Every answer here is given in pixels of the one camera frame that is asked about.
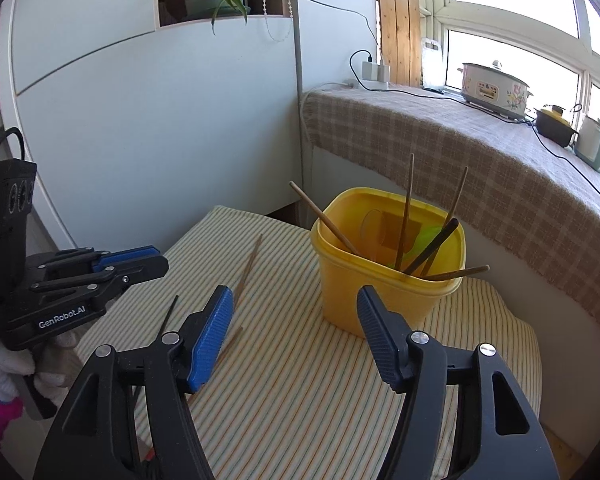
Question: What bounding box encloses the yellow plastic container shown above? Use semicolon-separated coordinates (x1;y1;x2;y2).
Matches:
310;188;466;337

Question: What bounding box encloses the green plastic spoon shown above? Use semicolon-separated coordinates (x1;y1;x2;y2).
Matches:
387;226;441;272

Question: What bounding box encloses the black chopstick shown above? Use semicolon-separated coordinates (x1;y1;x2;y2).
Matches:
130;294;181;411
403;218;458;275

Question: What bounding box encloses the white glove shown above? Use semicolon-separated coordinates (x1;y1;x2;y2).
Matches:
0;330;80;408

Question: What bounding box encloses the striped cloth mat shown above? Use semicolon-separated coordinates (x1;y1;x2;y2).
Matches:
74;204;544;480

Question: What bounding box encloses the brown plaid tablecloth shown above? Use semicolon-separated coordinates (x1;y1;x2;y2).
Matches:
302;88;600;326

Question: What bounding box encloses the mint green kettle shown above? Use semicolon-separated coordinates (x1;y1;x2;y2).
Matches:
574;115;600;174

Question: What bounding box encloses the black yellow pot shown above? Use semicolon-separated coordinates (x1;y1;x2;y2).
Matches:
535;104;577;148

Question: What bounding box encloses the white power adapter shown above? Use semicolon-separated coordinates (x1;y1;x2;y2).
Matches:
362;61;391;84

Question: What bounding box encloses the white floral slow cooker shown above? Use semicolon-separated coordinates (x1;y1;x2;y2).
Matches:
460;63;531;120

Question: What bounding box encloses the wooden plank board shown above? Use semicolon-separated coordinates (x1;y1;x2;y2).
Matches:
377;0;422;87

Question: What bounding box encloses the black camera box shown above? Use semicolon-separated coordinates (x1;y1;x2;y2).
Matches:
0;127;36;317

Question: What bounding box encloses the black power cable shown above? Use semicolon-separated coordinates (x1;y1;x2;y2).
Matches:
348;49;600;213

